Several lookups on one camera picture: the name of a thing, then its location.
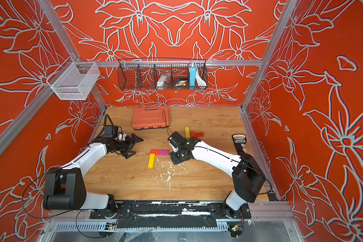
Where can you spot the black remote-like tool strip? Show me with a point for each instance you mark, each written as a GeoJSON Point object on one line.
{"type": "Point", "coordinates": [240, 142]}

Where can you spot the small red block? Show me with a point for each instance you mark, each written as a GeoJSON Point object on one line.
{"type": "Point", "coordinates": [156, 152]}

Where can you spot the clear plastic wall bin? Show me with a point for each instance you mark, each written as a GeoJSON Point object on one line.
{"type": "Point", "coordinates": [74, 81]}

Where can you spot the black wire wall basket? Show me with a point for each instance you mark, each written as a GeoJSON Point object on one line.
{"type": "Point", "coordinates": [137, 74]}

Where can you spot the yellow-green block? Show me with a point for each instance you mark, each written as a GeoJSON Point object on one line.
{"type": "Point", "coordinates": [187, 132]}

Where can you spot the red flat block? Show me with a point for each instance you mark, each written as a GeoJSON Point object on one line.
{"type": "Point", "coordinates": [199, 134]}

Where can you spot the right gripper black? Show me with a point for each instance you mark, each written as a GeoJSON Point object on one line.
{"type": "Point", "coordinates": [174, 160]}

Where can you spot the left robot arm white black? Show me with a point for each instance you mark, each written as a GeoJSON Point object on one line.
{"type": "Point", "coordinates": [65, 188]}

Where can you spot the orange plastic tool case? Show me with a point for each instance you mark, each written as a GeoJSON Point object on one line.
{"type": "Point", "coordinates": [150, 118]}

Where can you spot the grey packet in basket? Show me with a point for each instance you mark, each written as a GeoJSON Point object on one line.
{"type": "Point", "coordinates": [163, 81]}

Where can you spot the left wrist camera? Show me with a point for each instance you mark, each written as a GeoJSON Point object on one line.
{"type": "Point", "coordinates": [111, 131]}

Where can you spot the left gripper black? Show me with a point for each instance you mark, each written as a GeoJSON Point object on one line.
{"type": "Point", "coordinates": [125, 153]}

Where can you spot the black item in basket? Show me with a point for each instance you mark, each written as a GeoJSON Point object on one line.
{"type": "Point", "coordinates": [180, 82]}

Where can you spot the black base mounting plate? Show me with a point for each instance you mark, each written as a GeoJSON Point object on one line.
{"type": "Point", "coordinates": [175, 214]}

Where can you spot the small magenta block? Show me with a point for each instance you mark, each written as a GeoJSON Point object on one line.
{"type": "Point", "coordinates": [164, 152]}

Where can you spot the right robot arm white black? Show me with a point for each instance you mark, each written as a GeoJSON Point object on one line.
{"type": "Point", "coordinates": [248, 178]}

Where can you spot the long yellow block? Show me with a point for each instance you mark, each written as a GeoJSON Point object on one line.
{"type": "Point", "coordinates": [151, 161]}

